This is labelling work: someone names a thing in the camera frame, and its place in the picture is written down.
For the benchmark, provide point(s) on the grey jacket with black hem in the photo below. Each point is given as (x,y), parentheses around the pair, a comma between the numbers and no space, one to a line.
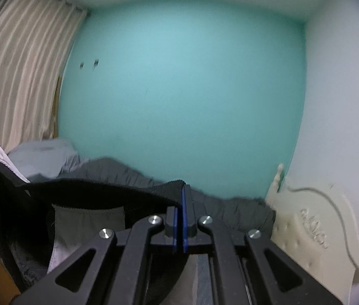
(87,190)

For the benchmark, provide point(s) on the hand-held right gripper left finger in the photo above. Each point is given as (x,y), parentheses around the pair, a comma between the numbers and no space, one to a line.
(174,227)

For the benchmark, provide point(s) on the dark grey quilt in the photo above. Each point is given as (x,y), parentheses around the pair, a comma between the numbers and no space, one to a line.
(236,213)

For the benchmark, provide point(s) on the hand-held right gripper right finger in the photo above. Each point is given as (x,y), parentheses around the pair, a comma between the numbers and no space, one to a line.
(185,219)

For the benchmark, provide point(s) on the cream tufted headboard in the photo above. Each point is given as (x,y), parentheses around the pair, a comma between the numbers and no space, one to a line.
(309,251)

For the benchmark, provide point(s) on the wooden trim strip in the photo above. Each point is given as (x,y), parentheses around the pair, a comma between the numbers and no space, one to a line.
(56,111)

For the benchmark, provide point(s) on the beige curtain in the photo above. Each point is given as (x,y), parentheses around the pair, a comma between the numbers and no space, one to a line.
(17,70)

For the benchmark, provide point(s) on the light grey cloth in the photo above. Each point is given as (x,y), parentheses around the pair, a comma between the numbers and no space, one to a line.
(46,155)

